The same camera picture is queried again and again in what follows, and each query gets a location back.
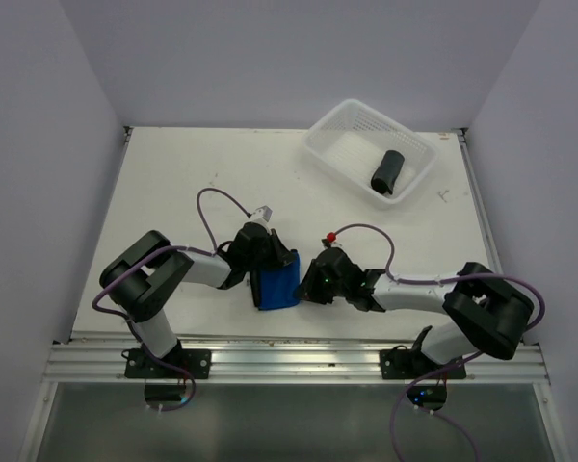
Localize blue and black towel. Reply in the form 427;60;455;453
250;249;301;312

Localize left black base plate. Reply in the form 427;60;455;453
121;348;212;379

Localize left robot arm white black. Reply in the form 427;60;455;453
92;221;300;378

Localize purple cable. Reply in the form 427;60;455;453
92;187;254;413
334;222;546;462

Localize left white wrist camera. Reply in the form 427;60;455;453
250;206;273;224

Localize white plastic mesh basket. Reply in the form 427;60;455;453
302;99;439;209

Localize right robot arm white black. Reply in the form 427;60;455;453
295;247;534;378

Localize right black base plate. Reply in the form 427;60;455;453
379;346;443;380

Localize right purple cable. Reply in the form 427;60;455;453
334;222;546;462

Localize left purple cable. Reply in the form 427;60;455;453
92;187;254;413

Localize aluminium mounting rail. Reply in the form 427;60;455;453
42;336;549;385

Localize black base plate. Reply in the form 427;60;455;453
121;348;212;379
379;346;443;380

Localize purple and black towel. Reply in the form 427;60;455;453
370;150;405;194

